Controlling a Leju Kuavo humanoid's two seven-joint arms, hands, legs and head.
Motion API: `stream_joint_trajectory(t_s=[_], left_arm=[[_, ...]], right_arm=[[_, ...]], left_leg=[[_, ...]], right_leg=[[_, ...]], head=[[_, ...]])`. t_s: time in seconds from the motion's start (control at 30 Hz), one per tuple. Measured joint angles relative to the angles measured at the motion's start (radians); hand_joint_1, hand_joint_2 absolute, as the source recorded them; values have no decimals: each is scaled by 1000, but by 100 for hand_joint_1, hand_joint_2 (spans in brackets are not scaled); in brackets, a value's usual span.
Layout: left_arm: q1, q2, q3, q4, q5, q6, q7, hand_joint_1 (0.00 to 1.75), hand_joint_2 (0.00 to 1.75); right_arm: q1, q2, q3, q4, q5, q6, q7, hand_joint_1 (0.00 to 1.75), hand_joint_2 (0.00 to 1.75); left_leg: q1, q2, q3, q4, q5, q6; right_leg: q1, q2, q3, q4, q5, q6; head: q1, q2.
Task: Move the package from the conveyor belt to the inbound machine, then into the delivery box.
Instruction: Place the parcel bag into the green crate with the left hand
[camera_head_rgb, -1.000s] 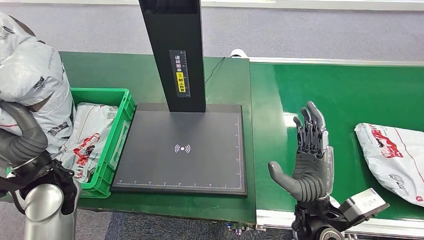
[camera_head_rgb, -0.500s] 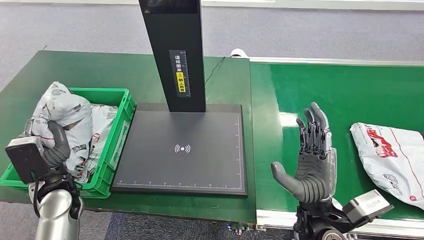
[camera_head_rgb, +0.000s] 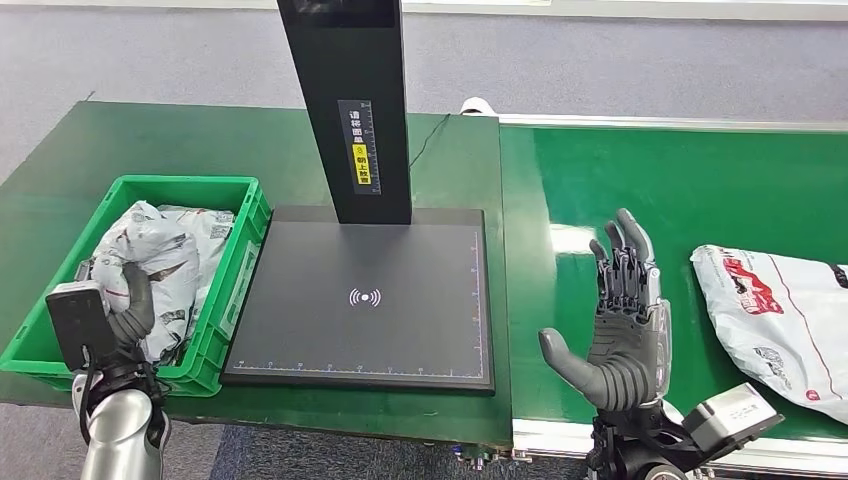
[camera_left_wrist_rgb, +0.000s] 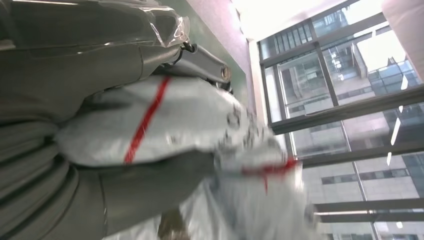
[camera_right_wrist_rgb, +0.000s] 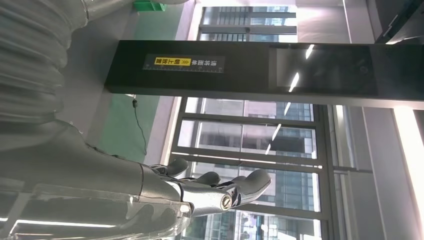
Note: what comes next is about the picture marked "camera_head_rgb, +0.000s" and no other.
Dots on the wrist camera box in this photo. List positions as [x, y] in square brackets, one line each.
[729, 417]
[79, 324]

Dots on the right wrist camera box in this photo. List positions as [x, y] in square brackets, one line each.
[729, 417]

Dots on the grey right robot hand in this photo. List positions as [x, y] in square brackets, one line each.
[629, 358]

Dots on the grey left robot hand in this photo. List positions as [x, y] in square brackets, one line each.
[140, 311]

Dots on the white mailer package red logo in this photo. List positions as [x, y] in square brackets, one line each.
[782, 331]

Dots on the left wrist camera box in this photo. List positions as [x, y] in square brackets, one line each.
[79, 324]

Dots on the green plastic crate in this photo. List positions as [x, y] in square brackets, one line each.
[218, 318]

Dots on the black inbound scanner machine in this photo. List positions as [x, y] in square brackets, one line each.
[397, 331]

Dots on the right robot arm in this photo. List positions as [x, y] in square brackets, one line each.
[636, 444]

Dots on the black yellow label sticker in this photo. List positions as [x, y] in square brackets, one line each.
[361, 146]

